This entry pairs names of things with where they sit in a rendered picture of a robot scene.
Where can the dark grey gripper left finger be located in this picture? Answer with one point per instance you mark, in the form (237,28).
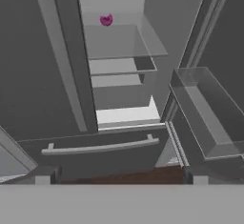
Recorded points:
(47,173)

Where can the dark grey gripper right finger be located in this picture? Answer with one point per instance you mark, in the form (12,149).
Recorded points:
(195,172)

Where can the clear fridge door bin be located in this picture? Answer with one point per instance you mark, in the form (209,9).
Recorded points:
(206,113)

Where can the grey fridge crisper drawer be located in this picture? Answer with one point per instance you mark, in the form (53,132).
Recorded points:
(120,96)

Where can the dark grey fridge door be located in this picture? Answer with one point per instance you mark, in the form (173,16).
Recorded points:
(227,40)
(22,59)

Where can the small glass fridge shelf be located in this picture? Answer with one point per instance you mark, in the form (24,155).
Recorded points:
(114,65)

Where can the large glass fridge shelf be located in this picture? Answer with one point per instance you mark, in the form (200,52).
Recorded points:
(117,42)

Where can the grey fridge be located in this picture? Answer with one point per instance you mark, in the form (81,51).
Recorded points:
(165,8)

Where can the dark grey freezer drawer front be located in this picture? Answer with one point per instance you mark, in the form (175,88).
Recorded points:
(105,162)

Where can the purple round food item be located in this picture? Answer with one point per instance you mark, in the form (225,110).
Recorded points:
(106,20)

